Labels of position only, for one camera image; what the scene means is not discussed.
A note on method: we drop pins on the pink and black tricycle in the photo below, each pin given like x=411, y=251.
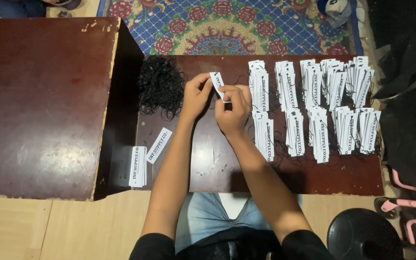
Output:
x=415, y=209

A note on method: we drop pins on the piles of strung white tags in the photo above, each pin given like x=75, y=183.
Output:
x=318, y=108

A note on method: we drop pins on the white printed paper tag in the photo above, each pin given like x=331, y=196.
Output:
x=216, y=80
x=159, y=145

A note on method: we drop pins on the white and blue cap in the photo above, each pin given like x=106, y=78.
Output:
x=336, y=12

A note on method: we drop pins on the stack of unstrung white tags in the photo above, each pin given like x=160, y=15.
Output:
x=138, y=167

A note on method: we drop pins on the tall brown wooden table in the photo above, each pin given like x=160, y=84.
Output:
x=42, y=108

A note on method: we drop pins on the black round stool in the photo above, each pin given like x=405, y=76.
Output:
x=361, y=236

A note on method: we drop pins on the person's right hand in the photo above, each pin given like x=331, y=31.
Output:
x=234, y=115

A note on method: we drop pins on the light blue jeans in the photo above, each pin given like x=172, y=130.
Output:
x=200, y=216

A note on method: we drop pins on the person's left hand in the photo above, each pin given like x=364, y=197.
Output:
x=191, y=97

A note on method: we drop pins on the blue floral patterned rug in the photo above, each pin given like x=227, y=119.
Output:
x=229, y=27

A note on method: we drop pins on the heap of black cloth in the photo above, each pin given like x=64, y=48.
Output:
x=410, y=90

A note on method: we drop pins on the black shirt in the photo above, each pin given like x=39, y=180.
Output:
x=229, y=247

